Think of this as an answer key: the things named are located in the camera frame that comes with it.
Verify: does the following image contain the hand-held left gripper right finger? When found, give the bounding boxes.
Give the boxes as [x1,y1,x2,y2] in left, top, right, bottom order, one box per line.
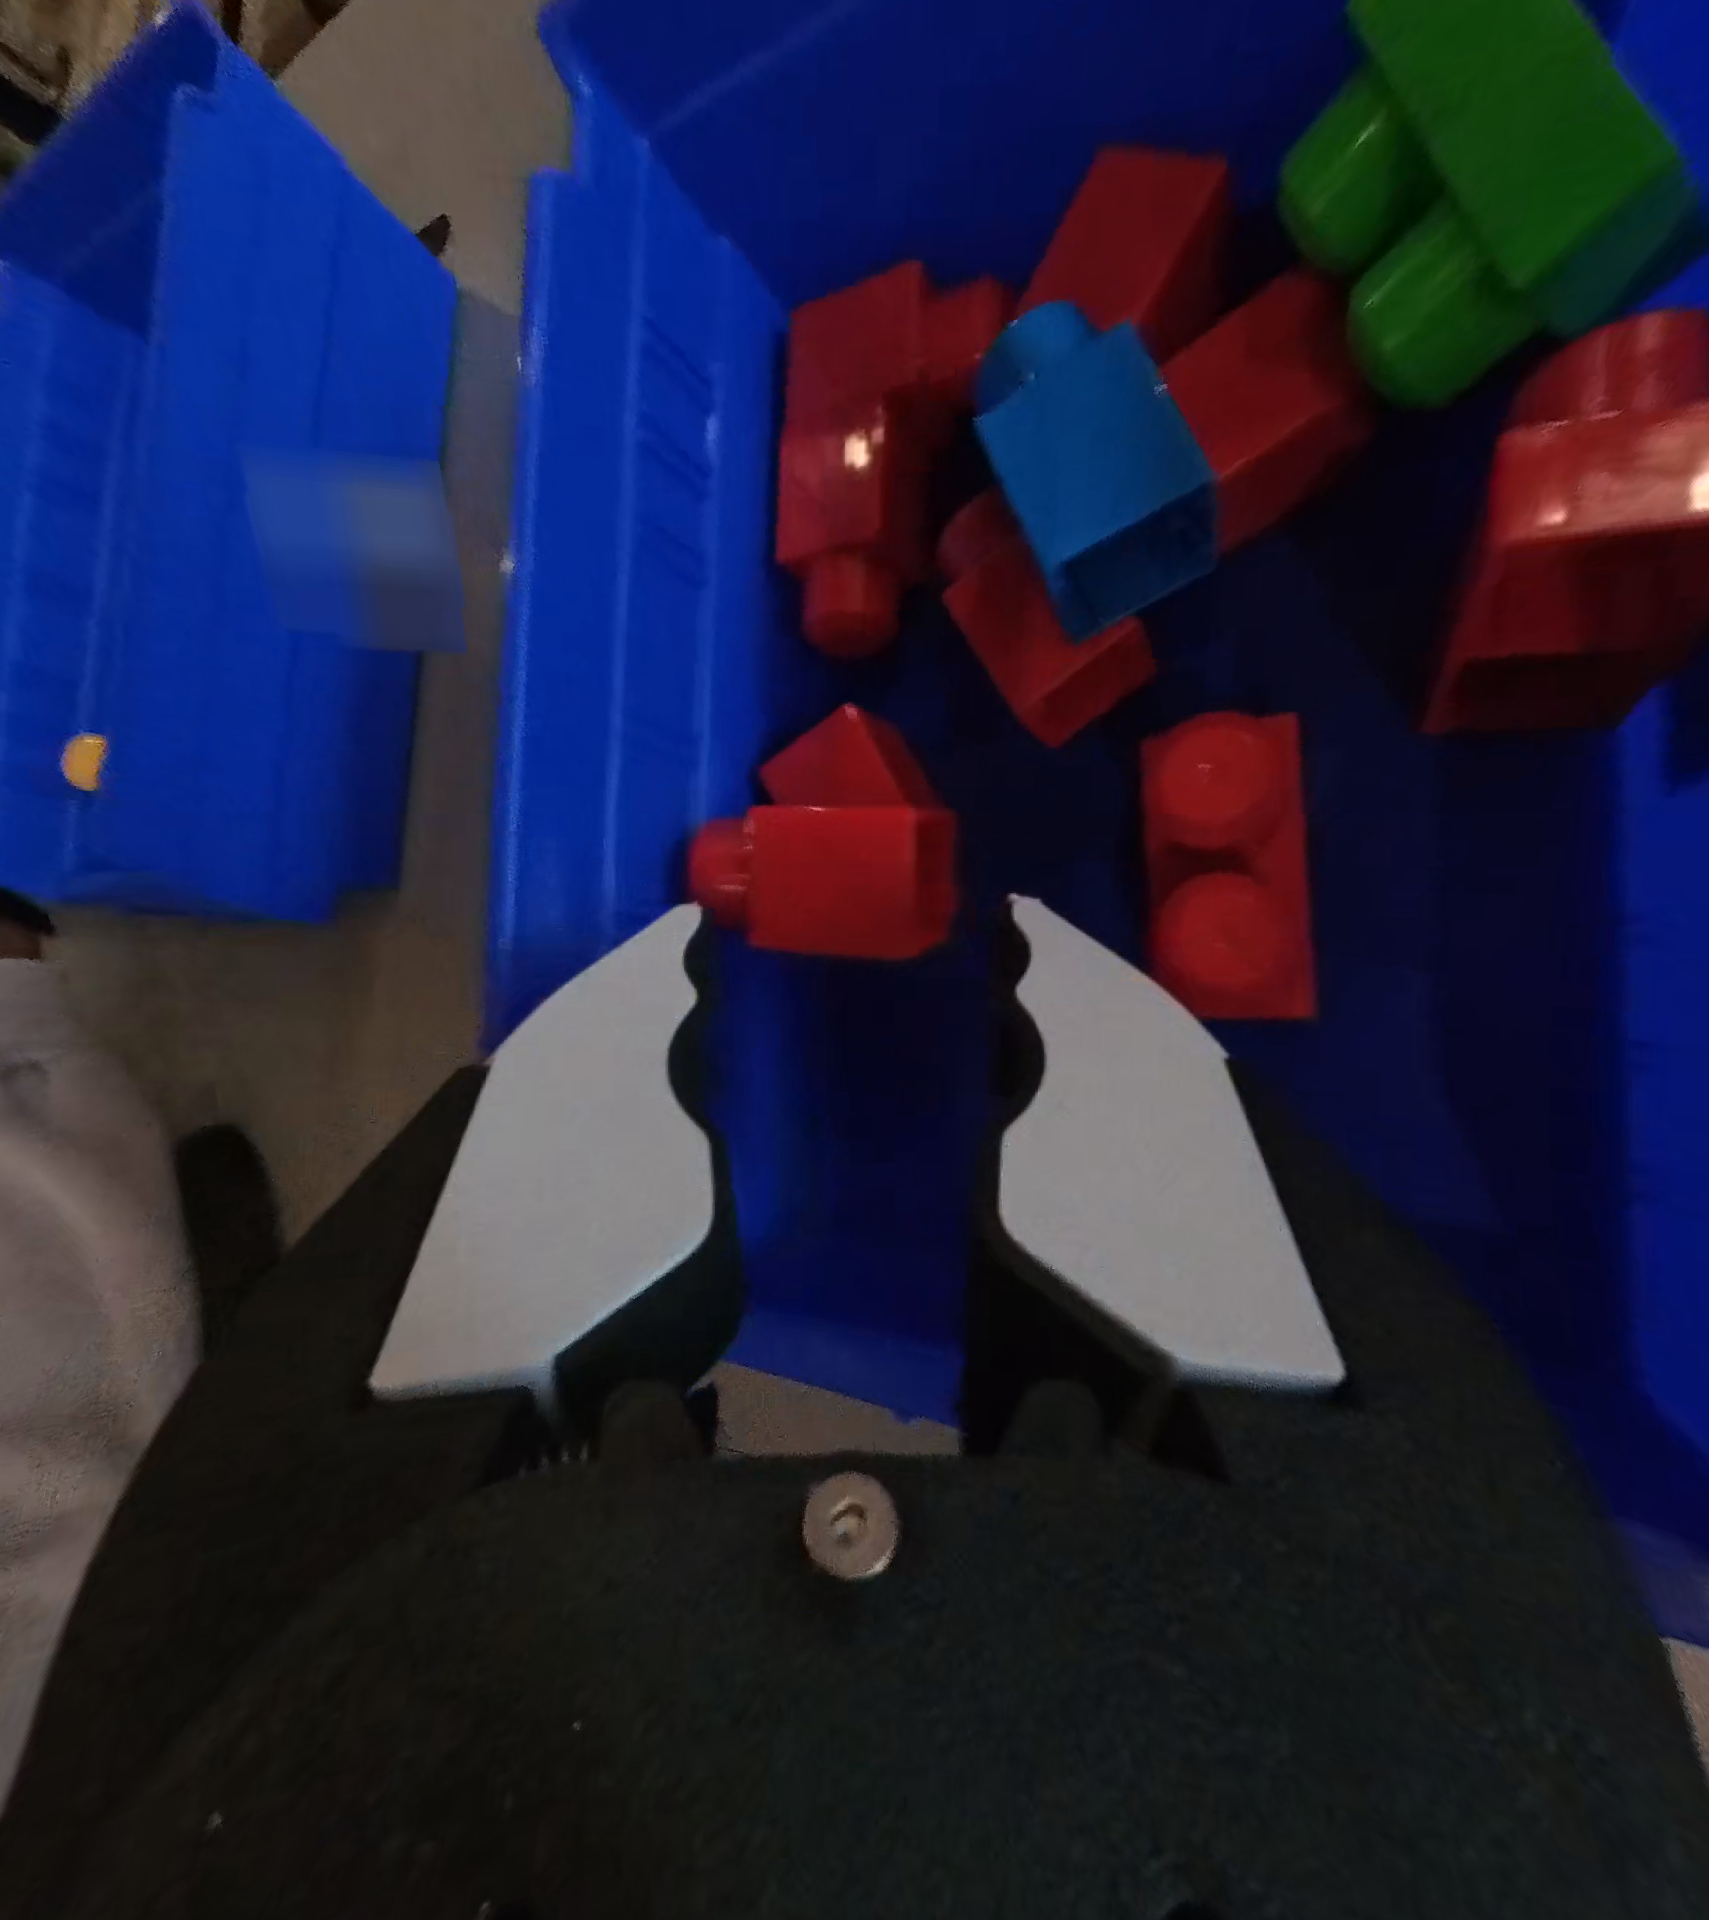
[974,893,1351,1399]

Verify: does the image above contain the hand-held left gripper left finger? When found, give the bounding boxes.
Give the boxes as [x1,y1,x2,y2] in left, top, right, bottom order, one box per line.
[368,899,744,1406]

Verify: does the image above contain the blue plastic storage bin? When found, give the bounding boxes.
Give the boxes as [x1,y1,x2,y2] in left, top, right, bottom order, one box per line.
[0,0,473,926]
[487,0,1709,1673]

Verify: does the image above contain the heap of assorted mega blocks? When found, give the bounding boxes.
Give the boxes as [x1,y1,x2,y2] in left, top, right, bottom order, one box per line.
[758,0,1709,1028]

